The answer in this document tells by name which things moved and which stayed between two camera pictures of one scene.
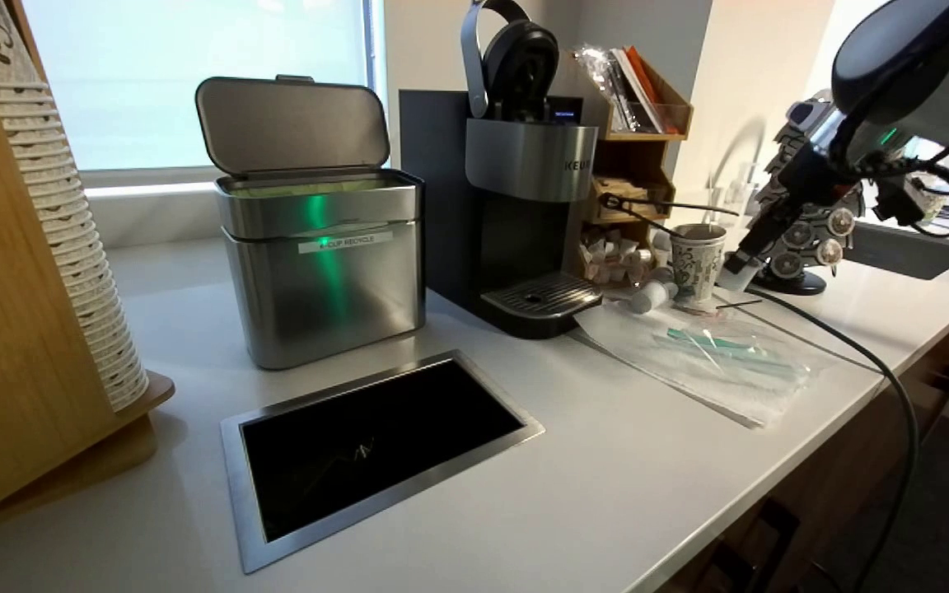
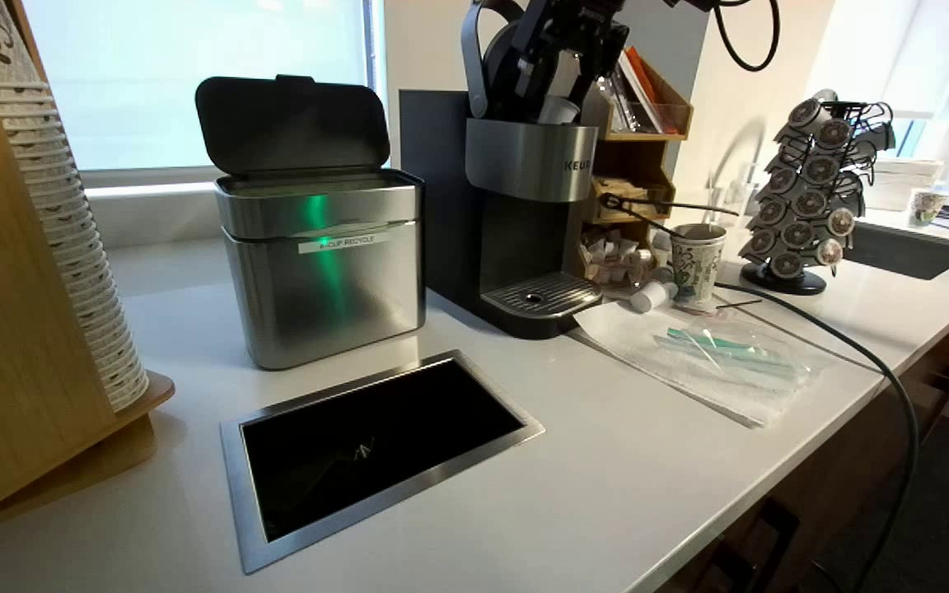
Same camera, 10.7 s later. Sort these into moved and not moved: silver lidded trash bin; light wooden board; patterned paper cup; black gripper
Moved: black gripper
Not moved: light wooden board; patterned paper cup; silver lidded trash bin
